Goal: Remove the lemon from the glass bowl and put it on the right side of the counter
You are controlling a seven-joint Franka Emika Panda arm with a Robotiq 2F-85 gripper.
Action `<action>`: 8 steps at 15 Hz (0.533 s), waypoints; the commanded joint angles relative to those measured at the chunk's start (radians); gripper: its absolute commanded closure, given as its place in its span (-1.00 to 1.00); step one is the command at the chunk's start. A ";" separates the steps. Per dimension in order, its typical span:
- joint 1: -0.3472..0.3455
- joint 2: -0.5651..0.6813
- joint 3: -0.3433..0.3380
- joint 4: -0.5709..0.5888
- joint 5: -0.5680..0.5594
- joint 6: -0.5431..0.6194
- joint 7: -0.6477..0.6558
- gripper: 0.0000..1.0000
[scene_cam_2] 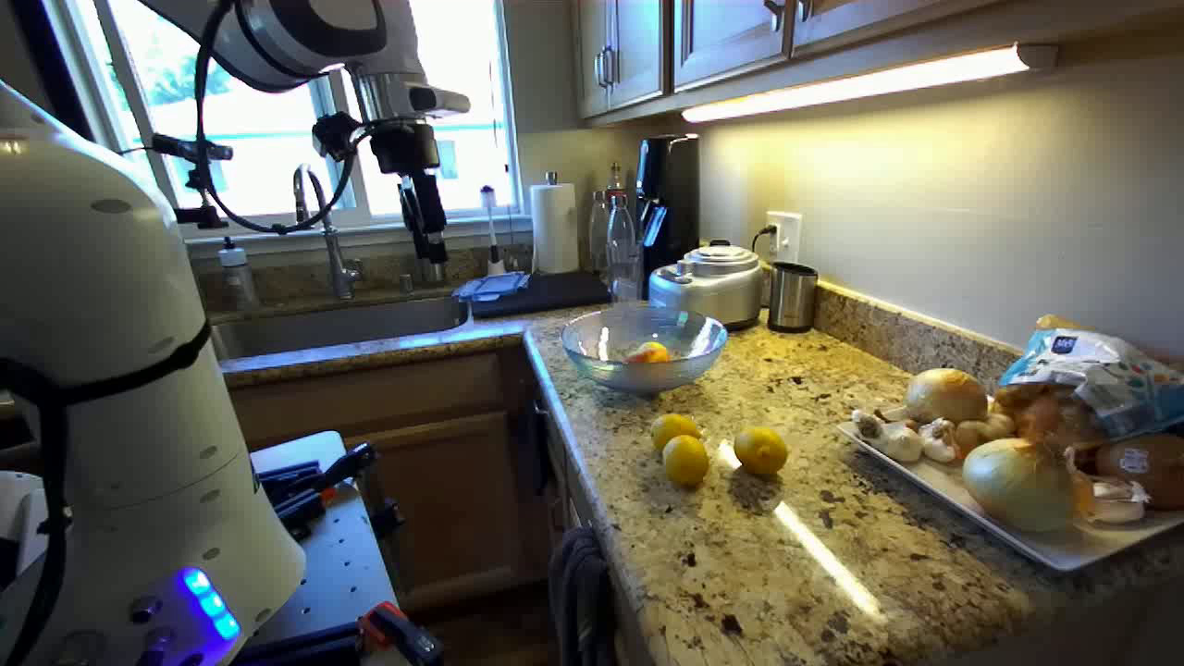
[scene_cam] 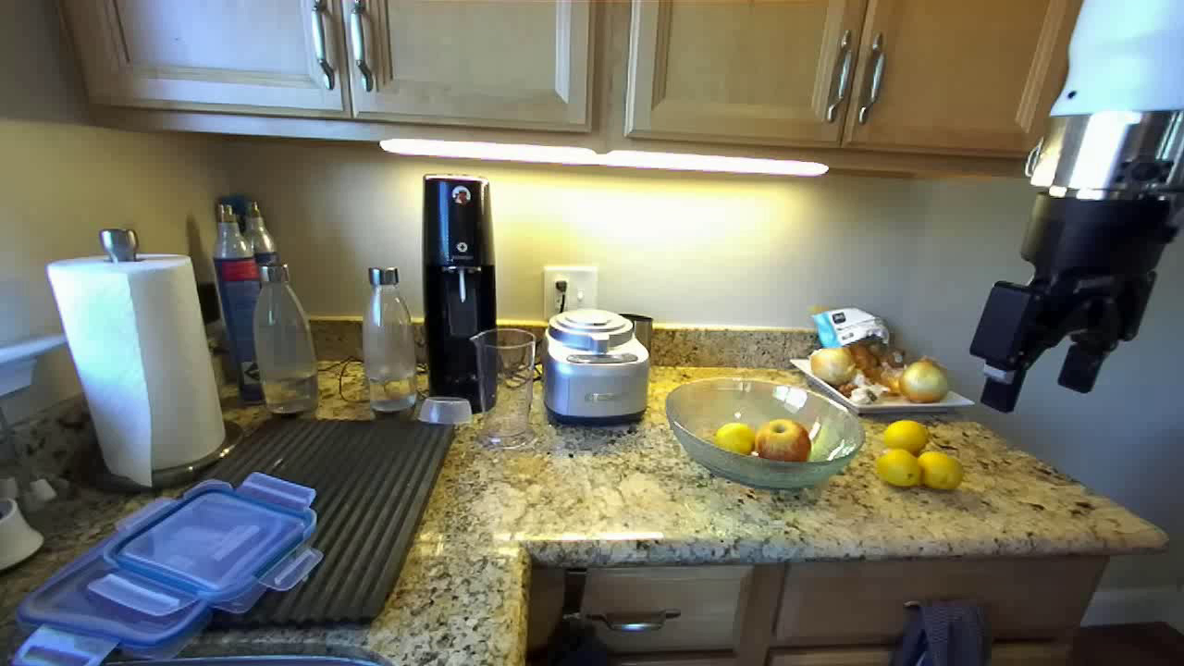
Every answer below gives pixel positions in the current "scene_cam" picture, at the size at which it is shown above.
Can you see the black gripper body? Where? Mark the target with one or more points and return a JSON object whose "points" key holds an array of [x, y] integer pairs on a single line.
{"points": [[1093, 272]]}

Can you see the blue plastic container lid bottom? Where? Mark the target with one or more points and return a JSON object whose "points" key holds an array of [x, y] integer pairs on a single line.
{"points": [[97, 611]]}

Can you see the yellow lemon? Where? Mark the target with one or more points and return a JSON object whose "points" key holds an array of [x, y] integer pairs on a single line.
{"points": [[896, 467], [942, 469], [736, 439]]}

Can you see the blue plastic container lid top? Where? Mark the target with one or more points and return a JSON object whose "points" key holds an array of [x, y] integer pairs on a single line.
{"points": [[221, 545]]}

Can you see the red label soda bottle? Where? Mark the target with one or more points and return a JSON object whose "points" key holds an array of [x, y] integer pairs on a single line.
{"points": [[241, 250]]}

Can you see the under cabinet light strip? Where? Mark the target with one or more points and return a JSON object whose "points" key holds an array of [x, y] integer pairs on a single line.
{"points": [[591, 156]]}

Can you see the wooden drawer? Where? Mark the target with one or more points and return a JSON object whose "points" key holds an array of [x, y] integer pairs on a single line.
{"points": [[868, 603], [662, 606]]}

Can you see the dark hanging towel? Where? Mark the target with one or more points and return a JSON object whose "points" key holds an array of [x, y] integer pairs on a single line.
{"points": [[945, 632]]}

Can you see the clear glass bottle left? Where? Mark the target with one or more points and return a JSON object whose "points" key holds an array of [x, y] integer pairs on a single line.
{"points": [[284, 346]]}

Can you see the white rectangular plate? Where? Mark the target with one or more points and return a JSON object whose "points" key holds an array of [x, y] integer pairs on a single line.
{"points": [[880, 397]]}

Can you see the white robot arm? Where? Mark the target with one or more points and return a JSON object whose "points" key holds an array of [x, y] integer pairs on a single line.
{"points": [[1120, 120]]}

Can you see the wooden upper cabinets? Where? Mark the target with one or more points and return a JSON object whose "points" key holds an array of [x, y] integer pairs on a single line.
{"points": [[858, 83]]}

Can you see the white paper towel roll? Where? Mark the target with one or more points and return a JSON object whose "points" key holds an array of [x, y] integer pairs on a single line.
{"points": [[140, 346]]}

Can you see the clear glass cup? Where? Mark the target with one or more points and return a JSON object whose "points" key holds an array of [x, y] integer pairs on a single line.
{"points": [[506, 381]]}

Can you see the yellow lemon back counter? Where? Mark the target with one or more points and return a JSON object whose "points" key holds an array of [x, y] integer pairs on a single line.
{"points": [[906, 432]]}

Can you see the black ribbed drying mat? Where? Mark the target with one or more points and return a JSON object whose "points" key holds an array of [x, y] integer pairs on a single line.
{"points": [[372, 484]]}

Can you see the black soda maker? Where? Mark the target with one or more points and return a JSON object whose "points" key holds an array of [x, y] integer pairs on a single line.
{"points": [[457, 277]]}

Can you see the yellow onion right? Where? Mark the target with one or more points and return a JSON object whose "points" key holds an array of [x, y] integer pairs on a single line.
{"points": [[922, 381]]}

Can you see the yellow onion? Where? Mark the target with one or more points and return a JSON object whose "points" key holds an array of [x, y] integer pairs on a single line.
{"points": [[922, 381], [833, 365]]}

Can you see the wooden drawer right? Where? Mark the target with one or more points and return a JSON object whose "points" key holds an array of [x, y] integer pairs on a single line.
{"points": [[868, 603]]}

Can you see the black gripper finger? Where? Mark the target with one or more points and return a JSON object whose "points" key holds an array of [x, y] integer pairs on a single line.
{"points": [[1082, 365]]}

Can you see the blue white plastic bag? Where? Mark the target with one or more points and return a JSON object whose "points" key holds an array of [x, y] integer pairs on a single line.
{"points": [[849, 326]]}

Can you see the clear glass bottle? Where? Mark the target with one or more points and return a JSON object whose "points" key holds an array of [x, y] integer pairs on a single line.
{"points": [[284, 346], [388, 346]]}

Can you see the wooden drawer left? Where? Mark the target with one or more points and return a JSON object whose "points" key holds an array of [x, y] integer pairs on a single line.
{"points": [[662, 606]]}

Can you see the blue plastic container lid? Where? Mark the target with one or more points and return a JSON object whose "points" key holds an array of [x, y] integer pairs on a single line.
{"points": [[97, 611], [221, 545]]}

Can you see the yellow onion left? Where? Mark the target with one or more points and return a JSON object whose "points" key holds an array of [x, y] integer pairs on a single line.
{"points": [[833, 365]]}

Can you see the clear glass bowl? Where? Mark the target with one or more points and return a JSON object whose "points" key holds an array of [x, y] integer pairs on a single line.
{"points": [[696, 407]]}

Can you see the white wall outlet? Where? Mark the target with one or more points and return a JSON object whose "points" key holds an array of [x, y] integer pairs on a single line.
{"points": [[570, 287]]}

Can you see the silver round appliance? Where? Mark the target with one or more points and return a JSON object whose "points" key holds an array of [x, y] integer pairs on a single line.
{"points": [[594, 366]]}

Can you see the red yellow apple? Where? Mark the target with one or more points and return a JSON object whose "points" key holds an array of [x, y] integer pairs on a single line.
{"points": [[784, 439]]}

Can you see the clear glass bottle right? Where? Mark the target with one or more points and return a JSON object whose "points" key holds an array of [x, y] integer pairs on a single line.
{"points": [[388, 346]]}

